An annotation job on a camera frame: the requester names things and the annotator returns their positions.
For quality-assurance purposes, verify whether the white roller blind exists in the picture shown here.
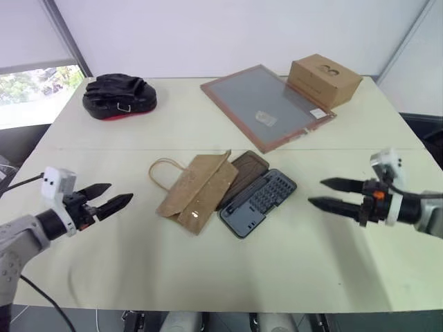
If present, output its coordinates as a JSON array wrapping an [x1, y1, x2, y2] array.
[[0, 0, 76, 75]]

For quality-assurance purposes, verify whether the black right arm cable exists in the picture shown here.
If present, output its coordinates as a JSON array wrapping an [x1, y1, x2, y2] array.
[[388, 182, 443, 201]]

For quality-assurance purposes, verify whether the small clear plastic bag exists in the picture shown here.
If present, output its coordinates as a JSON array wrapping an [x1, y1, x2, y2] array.
[[253, 110, 278, 127]]

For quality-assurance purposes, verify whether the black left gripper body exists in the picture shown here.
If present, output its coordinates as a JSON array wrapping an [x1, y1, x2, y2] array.
[[62, 192, 101, 232]]

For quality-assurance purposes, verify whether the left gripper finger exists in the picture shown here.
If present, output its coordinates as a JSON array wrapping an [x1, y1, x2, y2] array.
[[94, 192, 134, 222], [76, 183, 113, 203]]

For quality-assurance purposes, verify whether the grey screwdriver bit case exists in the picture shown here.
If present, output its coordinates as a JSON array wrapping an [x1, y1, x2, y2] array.
[[215, 149, 298, 240]]

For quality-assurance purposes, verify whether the grey slanted wall post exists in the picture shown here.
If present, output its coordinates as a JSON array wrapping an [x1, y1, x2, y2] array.
[[376, 0, 443, 83]]

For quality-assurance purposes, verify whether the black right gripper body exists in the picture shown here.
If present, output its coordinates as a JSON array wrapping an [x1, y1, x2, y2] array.
[[358, 177, 394, 228]]

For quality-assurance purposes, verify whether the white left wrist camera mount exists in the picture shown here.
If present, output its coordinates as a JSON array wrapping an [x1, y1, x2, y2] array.
[[40, 167, 78, 238]]

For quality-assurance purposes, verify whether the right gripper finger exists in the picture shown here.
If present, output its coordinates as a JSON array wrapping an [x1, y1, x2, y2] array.
[[320, 176, 366, 195], [307, 196, 363, 220]]

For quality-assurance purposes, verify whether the black furniture beside table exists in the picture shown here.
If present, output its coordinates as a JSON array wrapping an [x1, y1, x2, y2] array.
[[397, 111, 443, 169]]

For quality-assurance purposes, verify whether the grey rounded shape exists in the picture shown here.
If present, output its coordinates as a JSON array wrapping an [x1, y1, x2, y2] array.
[[257, 311, 300, 332], [160, 311, 206, 332]]

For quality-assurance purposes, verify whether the grey window frame post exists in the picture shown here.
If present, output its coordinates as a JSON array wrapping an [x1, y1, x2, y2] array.
[[42, 0, 94, 79]]

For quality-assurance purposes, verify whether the brown paper bag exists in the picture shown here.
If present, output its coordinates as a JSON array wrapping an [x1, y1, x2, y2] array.
[[148, 149, 240, 237]]

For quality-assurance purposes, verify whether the brown framed mesh screen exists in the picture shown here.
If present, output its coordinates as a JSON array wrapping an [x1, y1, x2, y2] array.
[[199, 63, 338, 154]]

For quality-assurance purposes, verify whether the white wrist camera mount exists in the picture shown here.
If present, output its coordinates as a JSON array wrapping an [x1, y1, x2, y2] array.
[[40, 167, 78, 238], [369, 148, 405, 228]]

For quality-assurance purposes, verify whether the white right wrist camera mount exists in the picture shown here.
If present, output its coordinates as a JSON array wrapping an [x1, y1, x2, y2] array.
[[369, 148, 405, 228]]

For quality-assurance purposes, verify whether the black boxing pad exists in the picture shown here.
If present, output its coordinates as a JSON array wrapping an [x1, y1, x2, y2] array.
[[82, 73, 161, 122]]

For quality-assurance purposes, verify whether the brown cardboard box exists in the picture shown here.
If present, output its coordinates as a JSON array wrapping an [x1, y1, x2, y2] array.
[[287, 53, 364, 109]]

